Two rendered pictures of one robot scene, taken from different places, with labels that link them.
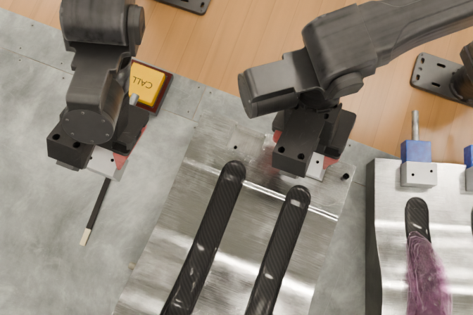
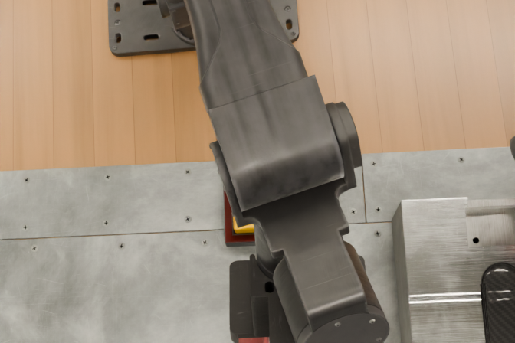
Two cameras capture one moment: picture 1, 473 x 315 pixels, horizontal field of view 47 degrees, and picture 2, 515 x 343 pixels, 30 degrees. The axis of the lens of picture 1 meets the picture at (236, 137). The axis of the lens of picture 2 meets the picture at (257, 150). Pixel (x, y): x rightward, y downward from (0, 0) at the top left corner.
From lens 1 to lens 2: 0.23 m
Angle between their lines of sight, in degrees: 2
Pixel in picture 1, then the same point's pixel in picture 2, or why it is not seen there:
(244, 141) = (485, 223)
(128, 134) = not seen: hidden behind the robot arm
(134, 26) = (351, 141)
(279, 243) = not seen: outside the picture
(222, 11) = (324, 21)
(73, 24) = (256, 183)
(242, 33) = (375, 42)
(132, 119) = not seen: hidden behind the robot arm
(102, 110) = (365, 305)
